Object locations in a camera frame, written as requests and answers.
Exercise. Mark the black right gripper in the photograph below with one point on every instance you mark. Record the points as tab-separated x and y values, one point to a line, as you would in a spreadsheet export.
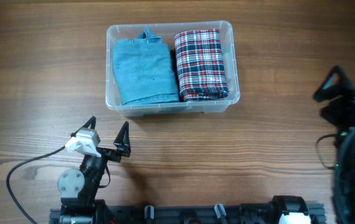
350	105

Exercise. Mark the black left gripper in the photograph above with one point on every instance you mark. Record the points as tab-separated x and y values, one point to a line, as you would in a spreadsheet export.
123	144

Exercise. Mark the blue denim jeans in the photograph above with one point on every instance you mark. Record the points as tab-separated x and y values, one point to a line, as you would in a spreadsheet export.
143	70

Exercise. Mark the red blue plaid cloth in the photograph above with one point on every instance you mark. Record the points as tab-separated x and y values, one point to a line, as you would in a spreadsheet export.
200	65

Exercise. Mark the black cloth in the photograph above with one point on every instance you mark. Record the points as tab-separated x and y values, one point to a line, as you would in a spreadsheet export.
174	66

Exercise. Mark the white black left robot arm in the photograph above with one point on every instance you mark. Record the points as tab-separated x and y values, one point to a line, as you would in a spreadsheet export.
78	187

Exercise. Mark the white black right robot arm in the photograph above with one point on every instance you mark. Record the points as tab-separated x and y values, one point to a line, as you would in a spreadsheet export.
344	175

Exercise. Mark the clear plastic storage container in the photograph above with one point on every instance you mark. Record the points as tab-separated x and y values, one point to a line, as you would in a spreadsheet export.
167	32

